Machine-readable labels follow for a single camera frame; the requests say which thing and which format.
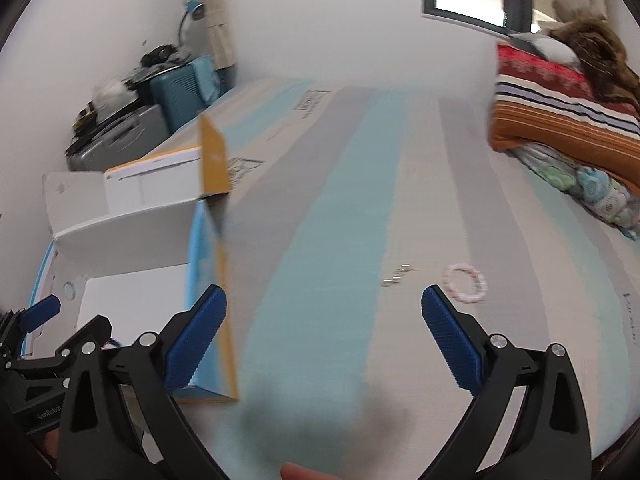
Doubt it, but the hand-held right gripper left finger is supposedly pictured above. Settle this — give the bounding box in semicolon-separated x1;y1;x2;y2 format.
57;283;229;480

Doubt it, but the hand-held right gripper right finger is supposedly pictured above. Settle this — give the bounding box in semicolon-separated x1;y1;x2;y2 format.
420;284;594;480

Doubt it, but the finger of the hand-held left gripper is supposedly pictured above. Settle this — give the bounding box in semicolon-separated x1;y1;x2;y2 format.
0;294;62;361
10;314;114;368

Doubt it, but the pink bead bracelet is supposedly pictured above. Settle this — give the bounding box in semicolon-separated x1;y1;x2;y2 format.
442;262;489;304

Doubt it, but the white pearl bracelet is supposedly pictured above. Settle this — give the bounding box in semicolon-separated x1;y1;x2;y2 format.
380;262;419;288

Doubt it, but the blue and yellow cardboard box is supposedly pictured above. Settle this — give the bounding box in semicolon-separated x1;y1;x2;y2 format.
26;112;242;405

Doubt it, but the person's left hand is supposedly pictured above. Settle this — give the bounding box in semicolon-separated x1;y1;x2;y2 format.
39;432;63;462

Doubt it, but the person's right hand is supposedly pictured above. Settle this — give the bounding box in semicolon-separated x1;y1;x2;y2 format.
279;462;343;480

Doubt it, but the striped bed sheet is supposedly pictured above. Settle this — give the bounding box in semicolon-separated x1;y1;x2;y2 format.
165;76;640;480

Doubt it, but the grey suitcase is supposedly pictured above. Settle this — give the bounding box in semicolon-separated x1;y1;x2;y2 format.
65;104;172;172

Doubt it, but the floral quilt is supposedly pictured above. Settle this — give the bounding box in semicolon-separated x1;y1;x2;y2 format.
514;141;640;242

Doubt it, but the white plastic bag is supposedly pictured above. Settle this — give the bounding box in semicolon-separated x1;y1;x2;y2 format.
91;79;137;107

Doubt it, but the blue suitcase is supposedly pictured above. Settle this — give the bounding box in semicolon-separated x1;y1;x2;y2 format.
147;54;224;134

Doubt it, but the red and orange striped pillow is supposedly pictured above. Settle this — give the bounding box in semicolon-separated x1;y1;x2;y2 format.
488;41;640;187

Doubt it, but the black bag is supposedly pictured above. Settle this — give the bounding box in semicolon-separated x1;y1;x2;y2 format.
139;45;177;67

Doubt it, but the grey pillow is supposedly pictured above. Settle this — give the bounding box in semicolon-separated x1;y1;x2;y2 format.
509;30;582;67

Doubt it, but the brown blanket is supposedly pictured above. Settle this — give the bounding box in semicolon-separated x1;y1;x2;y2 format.
546;15;640;107

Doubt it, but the blue desk lamp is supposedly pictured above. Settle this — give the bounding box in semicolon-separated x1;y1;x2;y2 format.
177;0;207;50

